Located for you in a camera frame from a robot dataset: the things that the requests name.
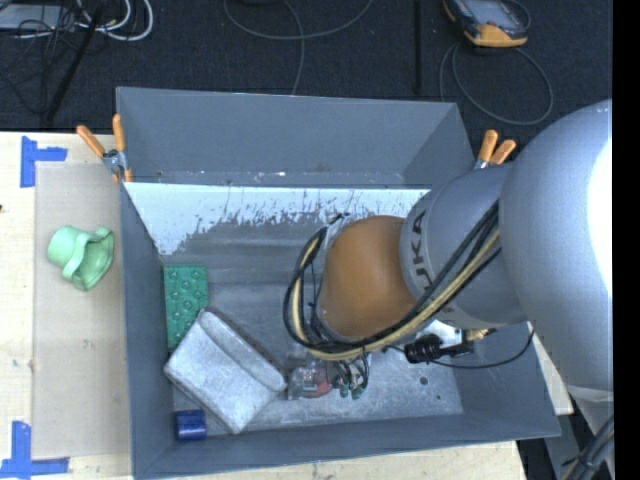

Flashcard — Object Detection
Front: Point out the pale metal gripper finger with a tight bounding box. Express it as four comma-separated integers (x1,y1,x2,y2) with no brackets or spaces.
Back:
287,372,329,401
289,351,321,375

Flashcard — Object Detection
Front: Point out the grey-white speckled foam block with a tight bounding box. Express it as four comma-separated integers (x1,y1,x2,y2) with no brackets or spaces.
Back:
163,307,289,436

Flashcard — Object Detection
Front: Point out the dark blue cylinder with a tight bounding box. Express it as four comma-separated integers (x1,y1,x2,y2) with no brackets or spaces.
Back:
173,408,208,442

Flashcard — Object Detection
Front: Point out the dark green flat block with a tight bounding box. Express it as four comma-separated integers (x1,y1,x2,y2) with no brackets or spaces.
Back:
162,264,212,352

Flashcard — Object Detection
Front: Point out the grey metal bin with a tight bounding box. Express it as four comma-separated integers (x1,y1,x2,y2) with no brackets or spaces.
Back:
115,86,562,480

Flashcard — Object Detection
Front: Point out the pale brown flat board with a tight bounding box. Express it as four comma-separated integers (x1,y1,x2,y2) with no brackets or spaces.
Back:
30,161,132,462

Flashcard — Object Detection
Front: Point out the pale green jug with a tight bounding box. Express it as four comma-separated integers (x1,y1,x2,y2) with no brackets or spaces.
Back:
46,224,117,292

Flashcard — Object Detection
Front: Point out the black cylinder on white bracket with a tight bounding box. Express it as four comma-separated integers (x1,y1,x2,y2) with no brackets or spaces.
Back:
403,319,497,367

